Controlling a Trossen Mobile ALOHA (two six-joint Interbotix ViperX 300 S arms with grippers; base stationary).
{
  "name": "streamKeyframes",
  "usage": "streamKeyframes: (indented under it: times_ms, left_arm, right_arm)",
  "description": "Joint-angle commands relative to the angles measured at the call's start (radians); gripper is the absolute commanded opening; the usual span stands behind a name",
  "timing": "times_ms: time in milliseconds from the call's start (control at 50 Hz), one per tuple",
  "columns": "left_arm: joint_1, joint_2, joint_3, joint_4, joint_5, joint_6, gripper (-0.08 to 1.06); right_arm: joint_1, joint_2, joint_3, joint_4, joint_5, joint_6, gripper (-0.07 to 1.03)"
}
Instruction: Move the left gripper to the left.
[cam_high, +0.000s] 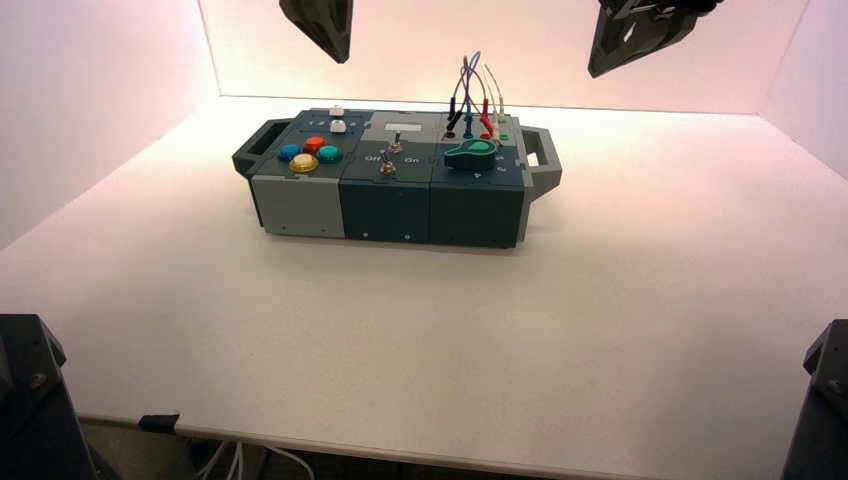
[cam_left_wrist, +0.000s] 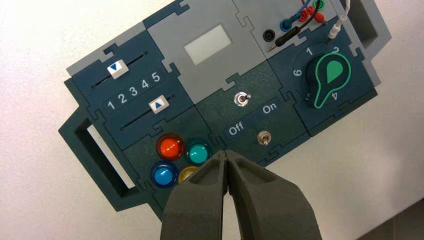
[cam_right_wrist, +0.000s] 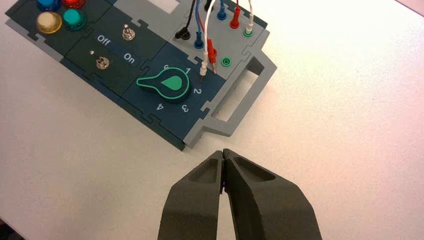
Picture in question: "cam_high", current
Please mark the green round push button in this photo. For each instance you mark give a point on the green round push button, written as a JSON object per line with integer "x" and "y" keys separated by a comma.
{"x": 329, "y": 154}

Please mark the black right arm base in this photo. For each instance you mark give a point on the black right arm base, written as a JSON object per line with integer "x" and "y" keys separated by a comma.
{"x": 825, "y": 411}

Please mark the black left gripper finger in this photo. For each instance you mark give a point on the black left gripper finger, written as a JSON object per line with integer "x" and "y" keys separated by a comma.
{"x": 324, "y": 23}

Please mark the grey and teal control box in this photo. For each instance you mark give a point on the grey and teal control box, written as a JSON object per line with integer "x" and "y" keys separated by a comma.
{"x": 397, "y": 205}

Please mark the blue round push button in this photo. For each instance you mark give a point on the blue round push button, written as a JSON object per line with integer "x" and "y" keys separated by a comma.
{"x": 289, "y": 153}

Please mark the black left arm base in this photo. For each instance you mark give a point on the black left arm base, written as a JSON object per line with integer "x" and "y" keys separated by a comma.
{"x": 36, "y": 411}

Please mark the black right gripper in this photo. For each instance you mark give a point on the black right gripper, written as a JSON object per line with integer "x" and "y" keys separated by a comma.
{"x": 662, "y": 5}

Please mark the red round push button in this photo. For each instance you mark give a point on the red round push button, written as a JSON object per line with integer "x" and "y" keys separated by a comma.
{"x": 314, "y": 144}

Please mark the black tape strip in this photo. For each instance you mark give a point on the black tape strip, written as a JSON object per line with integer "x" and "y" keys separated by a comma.
{"x": 159, "y": 423}

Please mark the white square key button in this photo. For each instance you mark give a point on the white square key button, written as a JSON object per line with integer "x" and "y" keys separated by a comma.
{"x": 338, "y": 126}
{"x": 336, "y": 110}

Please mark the yellow round push button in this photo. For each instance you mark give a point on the yellow round push button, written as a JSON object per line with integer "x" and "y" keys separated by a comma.
{"x": 304, "y": 163}

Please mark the green rotary knob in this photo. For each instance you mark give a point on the green rotary knob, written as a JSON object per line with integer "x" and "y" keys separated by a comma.
{"x": 472, "y": 155}

